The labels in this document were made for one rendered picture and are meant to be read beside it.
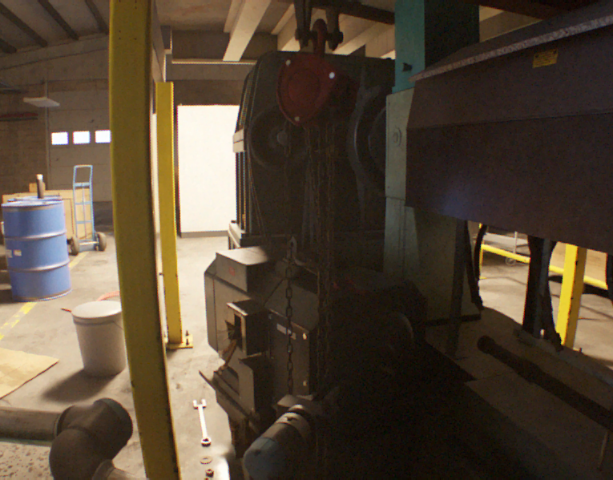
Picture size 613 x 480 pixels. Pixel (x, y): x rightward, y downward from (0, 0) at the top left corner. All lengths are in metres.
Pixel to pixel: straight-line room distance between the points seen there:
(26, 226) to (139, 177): 3.21
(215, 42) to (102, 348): 1.99
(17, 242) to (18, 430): 3.31
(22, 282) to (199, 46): 2.65
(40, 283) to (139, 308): 3.22
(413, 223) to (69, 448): 1.32
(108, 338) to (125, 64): 1.81
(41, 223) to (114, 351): 1.90
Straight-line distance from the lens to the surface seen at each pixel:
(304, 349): 1.18
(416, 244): 1.67
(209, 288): 1.72
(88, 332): 2.65
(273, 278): 1.39
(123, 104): 1.14
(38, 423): 1.11
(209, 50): 3.00
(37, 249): 4.31
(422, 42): 1.68
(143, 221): 1.14
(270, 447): 0.86
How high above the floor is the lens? 1.20
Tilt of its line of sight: 10 degrees down
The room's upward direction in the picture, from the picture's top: straight up
